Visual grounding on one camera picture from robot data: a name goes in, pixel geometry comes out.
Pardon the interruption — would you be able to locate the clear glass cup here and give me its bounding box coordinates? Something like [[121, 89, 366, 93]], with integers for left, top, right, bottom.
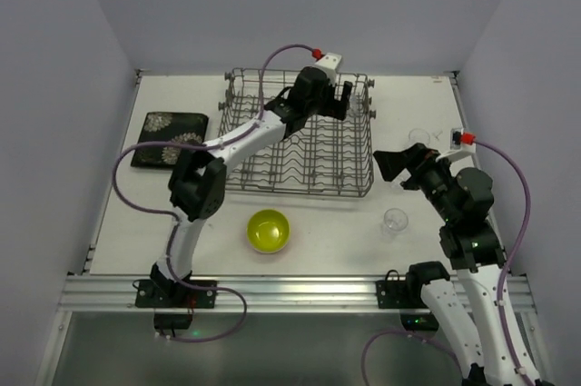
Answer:
[[381, 208, 409, 236], [347, 94, 360, 117], [408, 128, 430, 146], [389, 176, 405, 192]]

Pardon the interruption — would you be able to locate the yellow-green bowl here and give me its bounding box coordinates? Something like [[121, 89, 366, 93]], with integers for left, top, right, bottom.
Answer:
[[246, 209, 291, 235]]

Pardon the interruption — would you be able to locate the orange bowl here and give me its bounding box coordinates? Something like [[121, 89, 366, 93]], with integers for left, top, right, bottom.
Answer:
[[247, 232, 290, 254]]

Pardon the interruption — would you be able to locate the black floral square plate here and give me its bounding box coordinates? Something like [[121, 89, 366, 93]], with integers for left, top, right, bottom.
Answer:
[[131, 111, 209, 170]]

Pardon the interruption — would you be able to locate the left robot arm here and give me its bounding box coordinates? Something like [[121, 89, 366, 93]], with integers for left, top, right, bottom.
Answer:
[[150, 56, 352, 307]]

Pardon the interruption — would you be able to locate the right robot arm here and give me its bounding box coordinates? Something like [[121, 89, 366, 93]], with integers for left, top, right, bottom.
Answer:
[[373, 144, 547, 385]]

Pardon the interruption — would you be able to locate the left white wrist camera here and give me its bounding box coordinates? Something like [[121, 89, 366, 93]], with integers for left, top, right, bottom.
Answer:
[[314, 53, 343, 75]]

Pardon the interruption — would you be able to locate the grey wire dish rack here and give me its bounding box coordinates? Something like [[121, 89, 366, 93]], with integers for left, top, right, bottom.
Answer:
[[217, 68, 376, 198]]

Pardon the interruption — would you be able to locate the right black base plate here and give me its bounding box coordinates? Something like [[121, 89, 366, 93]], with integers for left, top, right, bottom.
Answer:
[[375, 269, 412, 310]]

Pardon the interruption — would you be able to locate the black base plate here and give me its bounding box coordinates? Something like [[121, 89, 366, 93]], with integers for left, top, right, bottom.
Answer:
[[375, 269, 412, 310], [133, 279, 217, 309]]

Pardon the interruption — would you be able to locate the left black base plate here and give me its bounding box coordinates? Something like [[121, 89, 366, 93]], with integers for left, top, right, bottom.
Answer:
[[133, 279, 217, 309]]

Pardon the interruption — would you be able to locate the aluminium mounting rail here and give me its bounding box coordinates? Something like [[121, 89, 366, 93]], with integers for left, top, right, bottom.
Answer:
[[56, 272, 537, 314]]

